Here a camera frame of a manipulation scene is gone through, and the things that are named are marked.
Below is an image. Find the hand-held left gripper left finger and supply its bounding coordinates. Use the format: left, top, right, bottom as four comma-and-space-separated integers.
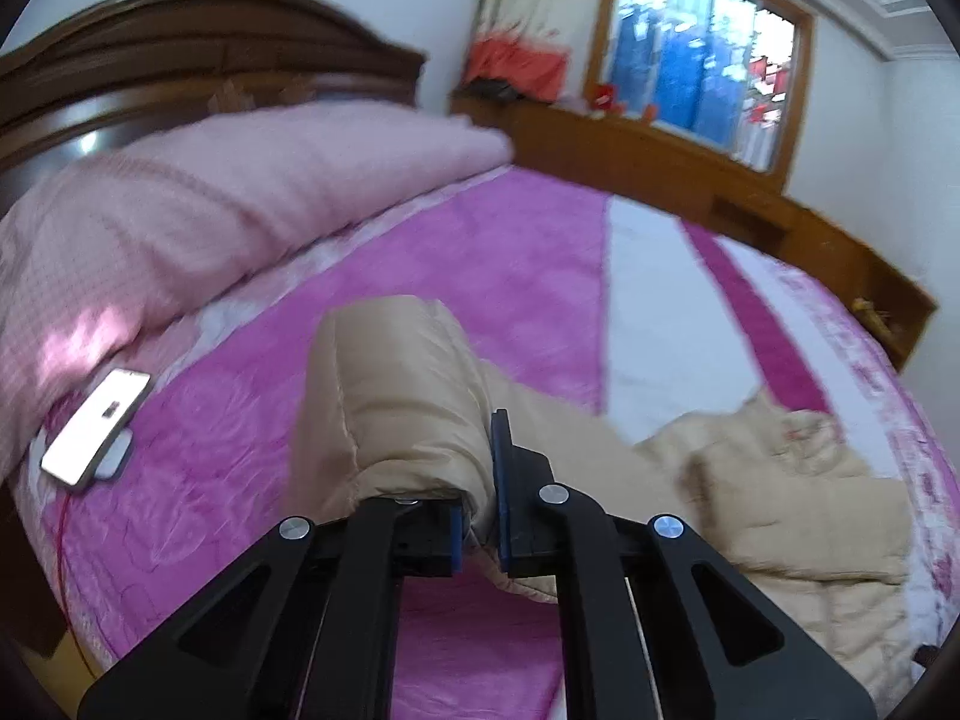
77, 493, 464, 720

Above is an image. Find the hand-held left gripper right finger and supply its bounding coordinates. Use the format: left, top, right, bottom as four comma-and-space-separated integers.
491, 409, 877, 720

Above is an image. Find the beige puffer jacket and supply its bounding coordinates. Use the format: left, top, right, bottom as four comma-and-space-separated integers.
289, 294, 938, 698

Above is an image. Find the pink and white bed blanket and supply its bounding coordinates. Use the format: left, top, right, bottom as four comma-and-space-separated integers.
15, 165, 960, 720

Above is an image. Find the white power bank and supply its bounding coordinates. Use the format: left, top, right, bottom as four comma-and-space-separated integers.
75, 431, 136, 481

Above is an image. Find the wooden bedside cabinet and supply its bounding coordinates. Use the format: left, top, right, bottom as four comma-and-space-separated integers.
450, 94, 938, 372

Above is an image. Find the smartphone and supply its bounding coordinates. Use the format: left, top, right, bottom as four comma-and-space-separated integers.
39, 369, 153, 487

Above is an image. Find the small wooden ornament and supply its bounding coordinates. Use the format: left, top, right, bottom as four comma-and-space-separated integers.
851, 298, 893, 331

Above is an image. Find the pink checked quilt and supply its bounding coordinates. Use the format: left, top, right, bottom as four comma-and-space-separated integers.
0, 101, 515, 481

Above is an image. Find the floral curtain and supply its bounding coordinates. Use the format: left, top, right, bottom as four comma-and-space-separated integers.
457, 0, 593, 102

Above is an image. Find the wooden framed window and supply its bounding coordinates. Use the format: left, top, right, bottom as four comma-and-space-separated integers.
589, 0, 815, 192

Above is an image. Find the dark wooden headboard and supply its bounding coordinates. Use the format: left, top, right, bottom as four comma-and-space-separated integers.
0, 0, 428, 203

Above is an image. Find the red charging cable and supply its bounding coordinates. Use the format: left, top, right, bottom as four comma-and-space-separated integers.
45, 480, 100, 676

